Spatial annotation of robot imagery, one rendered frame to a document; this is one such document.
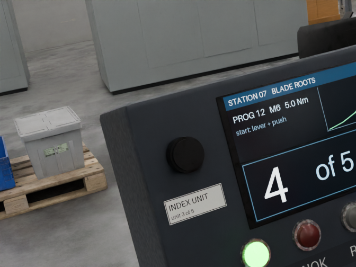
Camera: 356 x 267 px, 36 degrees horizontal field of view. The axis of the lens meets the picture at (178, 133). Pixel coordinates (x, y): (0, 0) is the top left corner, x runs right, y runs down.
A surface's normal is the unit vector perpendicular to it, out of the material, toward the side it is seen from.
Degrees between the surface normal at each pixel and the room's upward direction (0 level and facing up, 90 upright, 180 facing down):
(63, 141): 95
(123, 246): 0
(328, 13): 90
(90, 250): 0
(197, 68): 90
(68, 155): 95
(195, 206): 75
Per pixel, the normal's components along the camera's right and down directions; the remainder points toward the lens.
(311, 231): 0.33, -0.12
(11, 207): 0.33, 0.22
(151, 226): -0.91, 0.26
